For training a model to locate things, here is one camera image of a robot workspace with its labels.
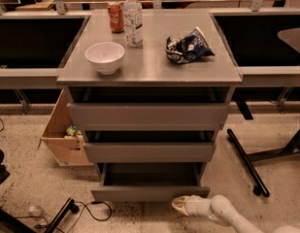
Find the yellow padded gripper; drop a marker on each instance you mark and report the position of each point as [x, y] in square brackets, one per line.
[195, 205]

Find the grey middle drawer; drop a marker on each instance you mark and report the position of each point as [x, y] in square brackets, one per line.
[149, 146]

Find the grey top drawer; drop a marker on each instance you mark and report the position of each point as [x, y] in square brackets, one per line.
[148, 116]

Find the blue crumpled chip bag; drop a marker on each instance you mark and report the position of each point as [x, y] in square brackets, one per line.
[188, 48]

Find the grey drawer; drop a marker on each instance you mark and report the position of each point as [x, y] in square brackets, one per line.
[149, 182]
[148, 116]
[149, 146]

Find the clear plastic water bottle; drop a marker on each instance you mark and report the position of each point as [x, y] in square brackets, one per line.
[133, 22]

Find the white bowl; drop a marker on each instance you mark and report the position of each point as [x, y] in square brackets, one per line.
[105, 57]

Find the black stand base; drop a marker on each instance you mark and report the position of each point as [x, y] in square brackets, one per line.
[291, 148]

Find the grey bottom drawer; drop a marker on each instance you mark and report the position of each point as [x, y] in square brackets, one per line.
[149, 182]

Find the grey drawer cabinet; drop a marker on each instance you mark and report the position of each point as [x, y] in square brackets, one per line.
[146, 74]

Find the orange soda can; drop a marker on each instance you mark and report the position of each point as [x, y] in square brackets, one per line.
[116, 17]

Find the cardboard box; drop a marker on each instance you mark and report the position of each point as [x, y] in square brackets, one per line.
[67, 150]

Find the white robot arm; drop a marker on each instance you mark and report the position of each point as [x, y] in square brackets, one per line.
[217, 209]

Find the black stand leg left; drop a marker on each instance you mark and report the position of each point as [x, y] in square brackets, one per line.
[11, 224]

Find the green item in box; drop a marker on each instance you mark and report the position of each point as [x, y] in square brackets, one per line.
[73, 131]

